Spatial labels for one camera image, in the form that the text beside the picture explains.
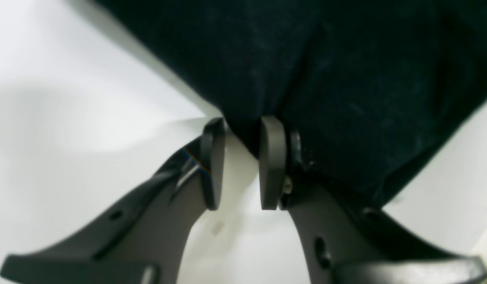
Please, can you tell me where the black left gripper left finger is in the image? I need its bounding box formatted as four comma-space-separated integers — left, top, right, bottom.
0, 118, 226, 284

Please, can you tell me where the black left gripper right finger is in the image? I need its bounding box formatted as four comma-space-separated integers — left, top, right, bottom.
259, 116, 487, 284

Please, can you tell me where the black t-shirt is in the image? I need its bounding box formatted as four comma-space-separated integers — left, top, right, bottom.
98, 0, 487, 206

